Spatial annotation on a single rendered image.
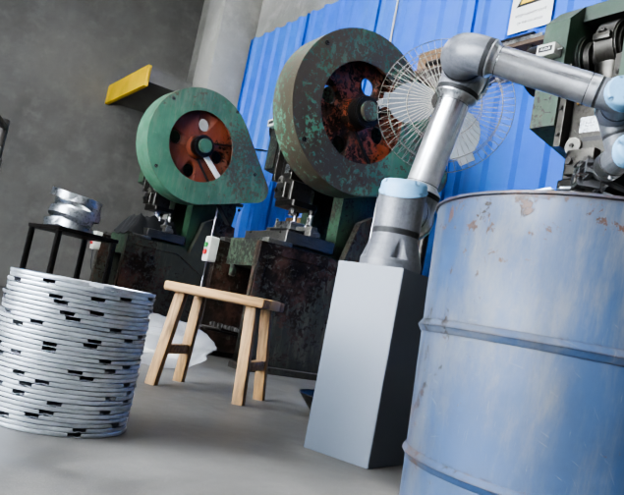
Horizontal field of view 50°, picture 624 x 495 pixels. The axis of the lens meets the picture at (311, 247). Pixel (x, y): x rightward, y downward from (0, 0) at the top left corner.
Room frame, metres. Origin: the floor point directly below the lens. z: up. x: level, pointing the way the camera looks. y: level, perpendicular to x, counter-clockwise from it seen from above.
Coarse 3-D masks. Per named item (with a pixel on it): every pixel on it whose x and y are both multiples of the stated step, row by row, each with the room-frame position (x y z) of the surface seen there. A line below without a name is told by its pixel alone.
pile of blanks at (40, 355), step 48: (48, 288) 1.46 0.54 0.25; (0, 336) 1.27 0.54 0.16; (48, 336) 1.24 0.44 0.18; (96, 336) 1.26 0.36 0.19; (144, 336) 1.38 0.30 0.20; (0, 384) 1.26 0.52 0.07; (48, 384) 1.25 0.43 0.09; (96, 384) 1.28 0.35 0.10; (48, 432) 1.24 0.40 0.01; (96, 432) 1.29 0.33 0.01
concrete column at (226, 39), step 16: (224, 0) 6.58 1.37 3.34; (240, 0) 6.65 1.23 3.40; (256, 0) 6.76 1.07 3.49; (208, 16) 6.84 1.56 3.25; (224, 16) 6.57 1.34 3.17; (240, 16) 6.67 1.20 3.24; (256, 16) 6.78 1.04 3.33; (208, 32) 6.76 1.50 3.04; (224, 32) 6.60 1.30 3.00; (240, 32) 6.69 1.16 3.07; (208, 48) 6.69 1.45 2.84; (224, 48) 6.62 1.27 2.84; (240, 48) 6.71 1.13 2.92; (208, 64) 6.62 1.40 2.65; (224, 64) 6.64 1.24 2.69; (240, 64) 6.74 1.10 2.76; (208, 80) 6.56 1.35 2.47; (224, 80) 6.66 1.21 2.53; (240, 80) 6.76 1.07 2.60; (224, 96) 6.68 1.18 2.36
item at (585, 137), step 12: (576, 108) 2.07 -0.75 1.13; (588, 108) 2.04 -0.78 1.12; (576, 120) 2.07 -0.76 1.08; (588, 120) 2.03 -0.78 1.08; (576, 132) 2.06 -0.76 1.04; (588, 132) 2.03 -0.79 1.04; (576, 144) 2.04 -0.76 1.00; (588, 144) 2.02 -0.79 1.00; (600, 144) 1.98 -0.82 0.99; (576, 156) 2.02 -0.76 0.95; (588, 156) 1.97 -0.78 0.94; (564, 168) 2.08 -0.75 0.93
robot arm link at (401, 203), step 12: (384, 180) 1.60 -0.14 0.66; (396, 180) 1.57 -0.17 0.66; (408, 180) 1.57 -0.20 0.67; (384, 192) 1.58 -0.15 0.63; (396, 192) 1.56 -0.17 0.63; (408, 192) 1.56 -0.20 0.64; (420, 192) 1.57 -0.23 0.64; (384, 204) 1.58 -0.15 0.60; (396, 204) 1.56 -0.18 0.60; (408, 204) 1.56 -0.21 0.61; (420, 204) 1.57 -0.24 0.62; (384, 216) 1.57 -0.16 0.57; (396, 216) 1.56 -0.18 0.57; (408, 216) 1.56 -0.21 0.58; (420, 216) 1.58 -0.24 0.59; (408, 228) 1.56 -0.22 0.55; (420, 228) 1.59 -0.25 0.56
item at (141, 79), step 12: (144, 72) 6.65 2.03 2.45; (156, 72) 6.66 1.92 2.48; (120, 84) 7.27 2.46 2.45; (132, 84) 6.92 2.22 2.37; (144, 84) 6.61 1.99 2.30; (156, 84) 6.68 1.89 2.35; (168, 84) 6.75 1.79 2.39; (180, 84) 6.82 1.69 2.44; (108, 96) 7.56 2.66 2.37; (120, 96) 7.21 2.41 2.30; (132, 96) 7.30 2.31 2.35; (144, 96) 7.20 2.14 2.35; (156, 96) 7.11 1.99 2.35; (132, 108) 7.80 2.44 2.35; (144, 108) 7.69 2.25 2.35
